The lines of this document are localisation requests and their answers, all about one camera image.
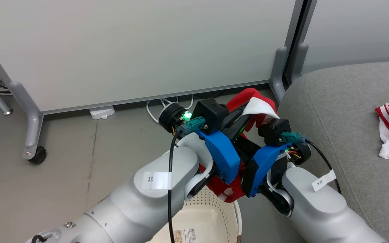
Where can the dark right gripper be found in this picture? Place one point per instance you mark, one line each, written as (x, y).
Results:
(247, 149)

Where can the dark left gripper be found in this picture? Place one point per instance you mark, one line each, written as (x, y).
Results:
(235, 130)

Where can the red and white garment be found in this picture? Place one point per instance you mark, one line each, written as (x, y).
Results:
(248, 96)

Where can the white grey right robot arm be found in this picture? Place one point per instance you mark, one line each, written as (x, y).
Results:
(316, 209)

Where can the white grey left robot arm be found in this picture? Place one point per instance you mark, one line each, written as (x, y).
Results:
(140, 202)

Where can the grey fabric sofa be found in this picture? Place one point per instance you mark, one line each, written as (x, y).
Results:
(349, 118)

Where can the short grey partition foot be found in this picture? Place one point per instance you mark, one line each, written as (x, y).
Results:
(279, 71)
(301, 57)

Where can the cream perforated laundry basket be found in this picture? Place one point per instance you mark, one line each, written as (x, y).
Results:
(208, 216)

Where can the paper barcode label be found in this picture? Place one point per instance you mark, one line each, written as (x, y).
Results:
(184, 235)

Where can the wide white partition panel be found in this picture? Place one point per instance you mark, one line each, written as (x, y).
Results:
(130, 44)

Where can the white power adapter box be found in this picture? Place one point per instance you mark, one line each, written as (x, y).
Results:
(101, 112)

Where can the narrow white partition panel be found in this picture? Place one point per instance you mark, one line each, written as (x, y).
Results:
(360, 30)

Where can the black caster wheel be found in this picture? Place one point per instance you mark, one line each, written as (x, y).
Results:
(38, 155)

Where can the long grey partition foot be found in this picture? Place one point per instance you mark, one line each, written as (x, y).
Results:
(29, 114)

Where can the blue right camera mount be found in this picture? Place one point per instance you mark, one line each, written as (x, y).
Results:
(265, 162)

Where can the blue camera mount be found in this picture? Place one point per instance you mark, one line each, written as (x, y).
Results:
(221, 152)
(265, 162)

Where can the blue left camera mount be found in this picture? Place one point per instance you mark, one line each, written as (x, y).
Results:
(221, 152)

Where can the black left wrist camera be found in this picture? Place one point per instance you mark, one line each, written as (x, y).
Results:
(211, 113)

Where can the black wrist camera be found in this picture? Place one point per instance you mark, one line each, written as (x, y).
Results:
(211, 113)
(274, 131)

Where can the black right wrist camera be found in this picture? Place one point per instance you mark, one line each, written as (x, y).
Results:
(274, 131)

